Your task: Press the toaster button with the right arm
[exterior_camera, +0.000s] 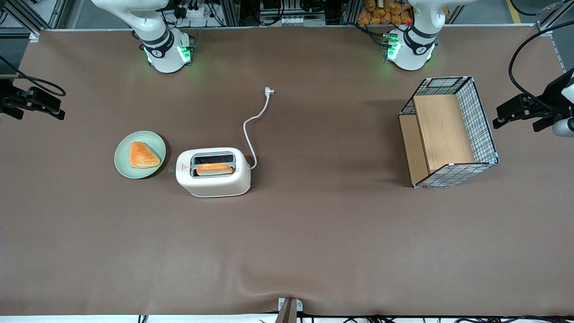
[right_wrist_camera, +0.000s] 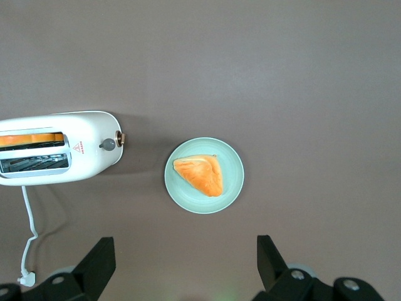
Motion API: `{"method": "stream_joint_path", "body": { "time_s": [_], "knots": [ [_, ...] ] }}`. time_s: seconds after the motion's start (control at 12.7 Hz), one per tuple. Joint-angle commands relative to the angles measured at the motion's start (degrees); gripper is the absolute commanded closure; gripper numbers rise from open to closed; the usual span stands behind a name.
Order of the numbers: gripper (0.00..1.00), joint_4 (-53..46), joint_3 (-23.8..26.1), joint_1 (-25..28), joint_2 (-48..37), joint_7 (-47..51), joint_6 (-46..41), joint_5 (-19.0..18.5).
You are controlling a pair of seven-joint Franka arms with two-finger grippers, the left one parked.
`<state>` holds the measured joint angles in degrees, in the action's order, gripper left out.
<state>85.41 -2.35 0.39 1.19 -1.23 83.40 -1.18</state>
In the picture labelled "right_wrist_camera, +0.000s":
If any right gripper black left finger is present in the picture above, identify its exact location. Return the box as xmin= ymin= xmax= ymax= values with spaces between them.
xmin=37 ymin=236 xmax=116 ymax=301

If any toast slice in toaster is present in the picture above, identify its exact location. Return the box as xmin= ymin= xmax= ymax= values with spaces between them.
xmin=0 ymin=133 xmax=65 ymax=148

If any light green round plate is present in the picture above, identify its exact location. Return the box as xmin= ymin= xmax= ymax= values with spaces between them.
xmin=164 ymin=137 xmax=245 ymax=215

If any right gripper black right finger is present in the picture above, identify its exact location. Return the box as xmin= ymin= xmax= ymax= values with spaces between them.
xmin=253 ymin=235 xmax=318 ymax=301

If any white toaster power cord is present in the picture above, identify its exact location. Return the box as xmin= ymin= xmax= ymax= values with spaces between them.
xmin=17 ymin=185 xmax=39 ymax=287

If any triangular orange bread piece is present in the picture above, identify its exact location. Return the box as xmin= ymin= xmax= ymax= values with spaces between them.
xmin=172 ymin=154 xmax=224 ymax=198

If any grey toaster lever knob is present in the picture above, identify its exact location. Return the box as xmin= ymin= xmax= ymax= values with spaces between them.
xmin=98 ymin=138 xmax=117 ymax=152

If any white two-slot toaster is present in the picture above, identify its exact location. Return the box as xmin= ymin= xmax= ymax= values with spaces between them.
xmin=0 ymin=110 xmax=127 ymax=187

